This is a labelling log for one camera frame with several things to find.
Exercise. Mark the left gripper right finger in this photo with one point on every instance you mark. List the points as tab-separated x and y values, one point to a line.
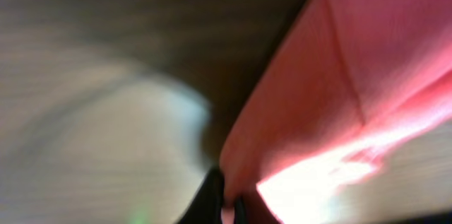
240	211

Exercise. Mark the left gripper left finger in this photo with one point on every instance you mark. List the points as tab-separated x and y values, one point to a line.
206	206

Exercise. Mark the red orange t-shirt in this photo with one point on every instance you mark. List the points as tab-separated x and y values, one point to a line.
352	80

